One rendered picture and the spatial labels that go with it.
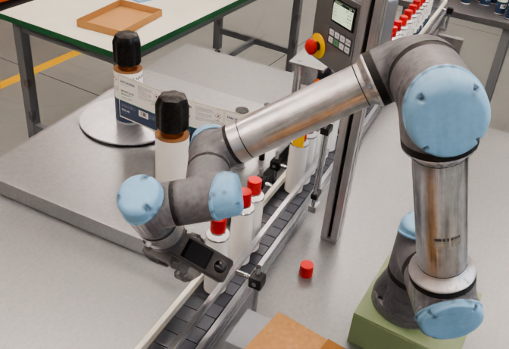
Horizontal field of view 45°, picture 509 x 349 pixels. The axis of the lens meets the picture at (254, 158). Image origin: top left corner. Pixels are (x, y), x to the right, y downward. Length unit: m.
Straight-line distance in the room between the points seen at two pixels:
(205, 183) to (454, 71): 0.41
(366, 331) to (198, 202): 0.56
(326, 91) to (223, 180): 0.23
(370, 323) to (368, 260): 0.30
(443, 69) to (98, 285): 0.95
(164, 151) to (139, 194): 0.59
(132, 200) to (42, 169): 0.86
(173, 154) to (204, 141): 0.49
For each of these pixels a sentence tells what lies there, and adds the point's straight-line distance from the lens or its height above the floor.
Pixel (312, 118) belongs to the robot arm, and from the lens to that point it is 1.02.
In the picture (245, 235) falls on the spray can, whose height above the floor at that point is 0.98.
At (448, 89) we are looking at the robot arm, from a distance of 0.87.
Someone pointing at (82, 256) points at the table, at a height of 0.83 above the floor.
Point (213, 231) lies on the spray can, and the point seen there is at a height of 1.06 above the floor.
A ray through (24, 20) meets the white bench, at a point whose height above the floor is 0.80.
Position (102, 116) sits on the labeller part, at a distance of 2.02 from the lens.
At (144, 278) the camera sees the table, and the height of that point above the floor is 0.83.
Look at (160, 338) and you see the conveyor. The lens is 1.32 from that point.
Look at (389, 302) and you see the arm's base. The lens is 1.34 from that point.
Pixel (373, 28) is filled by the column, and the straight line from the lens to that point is 1.35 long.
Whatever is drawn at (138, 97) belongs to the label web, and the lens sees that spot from 1.87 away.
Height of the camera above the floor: 1.89
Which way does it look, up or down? 33 degrees down
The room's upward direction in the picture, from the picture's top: 5 degrees clockwise
